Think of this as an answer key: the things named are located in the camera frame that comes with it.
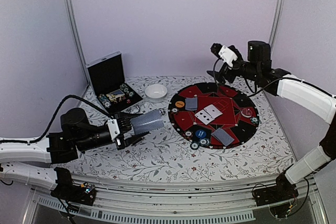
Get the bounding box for blue card deck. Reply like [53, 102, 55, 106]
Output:
[130, 110, 164, 135]

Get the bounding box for face up ace card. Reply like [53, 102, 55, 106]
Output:
[204, 104, 223, 119]

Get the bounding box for dealt cards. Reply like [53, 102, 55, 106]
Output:
[212, 128, 234, 147]
[185, 97, 198, 111]

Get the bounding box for orange big blind button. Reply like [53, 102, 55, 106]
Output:
[175, 101, 185, 108]

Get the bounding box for green chips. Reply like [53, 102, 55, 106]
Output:
[198, 138, 210, 147]
[250, 117, 259, 124]

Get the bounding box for red chips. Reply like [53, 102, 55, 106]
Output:
[184, 131, 193, 139]

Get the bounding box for blue small blind button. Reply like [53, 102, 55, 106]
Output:
[195, 130, 207, 139]

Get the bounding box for blue chips off mat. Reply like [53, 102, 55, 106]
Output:
[190, 142, 199, 150]

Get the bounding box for face up spade card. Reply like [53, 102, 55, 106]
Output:
[195, 110, 214, 125]

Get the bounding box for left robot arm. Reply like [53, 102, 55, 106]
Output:
[1, 108, 146, 200]

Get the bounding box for long poker chip row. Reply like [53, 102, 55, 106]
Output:
[98, 94, 111, 108]

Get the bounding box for green twenty poker chip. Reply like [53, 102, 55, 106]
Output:
[128, 91, 135, 98]

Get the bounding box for boxed playing card deck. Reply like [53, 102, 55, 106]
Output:
[106, 89, 125, 102]

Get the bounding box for short poker chip row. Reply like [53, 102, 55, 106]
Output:
[120, 83, 129, 93]

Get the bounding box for round red black poker mat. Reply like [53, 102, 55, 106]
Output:
[167, 82, 259, 149]

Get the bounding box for white ceramic bowl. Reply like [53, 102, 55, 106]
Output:
[144, 84, 167, 102]

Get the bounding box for floral tablecloth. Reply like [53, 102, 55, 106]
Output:
[52, 76, 295, 183]

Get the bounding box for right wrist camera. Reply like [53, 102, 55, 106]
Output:
[210, 43, 238, 68]

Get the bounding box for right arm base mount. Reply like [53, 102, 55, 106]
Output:
[251, 183, 299, 206]

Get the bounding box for aluminium frame post left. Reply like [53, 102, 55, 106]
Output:
[64, 0, 90, 85]

